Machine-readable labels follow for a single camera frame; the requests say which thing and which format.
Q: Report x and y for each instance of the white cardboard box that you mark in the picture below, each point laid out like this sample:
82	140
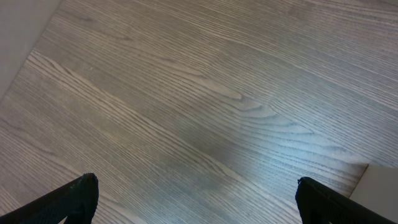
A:
377	191

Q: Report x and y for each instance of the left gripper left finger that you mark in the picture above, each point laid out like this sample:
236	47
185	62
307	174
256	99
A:
74	202

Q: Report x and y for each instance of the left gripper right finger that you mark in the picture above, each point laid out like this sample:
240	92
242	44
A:
319	204

